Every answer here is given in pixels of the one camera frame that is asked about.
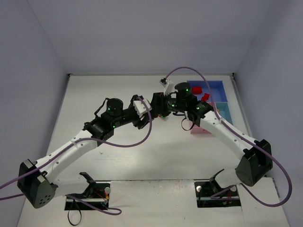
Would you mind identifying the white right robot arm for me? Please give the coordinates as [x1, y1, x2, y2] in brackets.
[151, 82, 273, 189]

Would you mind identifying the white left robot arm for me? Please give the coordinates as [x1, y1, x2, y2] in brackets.
[17, 96, 152, 209]

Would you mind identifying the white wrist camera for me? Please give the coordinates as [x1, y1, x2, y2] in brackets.
[160, 78, 175, 96]
[133, 99, 152, 117]

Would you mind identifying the blue pink compartment tray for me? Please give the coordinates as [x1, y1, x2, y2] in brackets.
[187, 80, 234, 135]

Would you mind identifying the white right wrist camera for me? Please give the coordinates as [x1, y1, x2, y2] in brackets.
[160, 78, 175, 96]

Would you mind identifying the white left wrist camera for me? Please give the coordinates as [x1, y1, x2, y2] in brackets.
[133, 99, 152, 117]

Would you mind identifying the small red lego brick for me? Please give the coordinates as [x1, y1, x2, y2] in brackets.
[201, 93, 210, 102]

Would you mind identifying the red long lego brick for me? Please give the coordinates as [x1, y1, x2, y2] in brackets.
[191, 86, 203, 95]

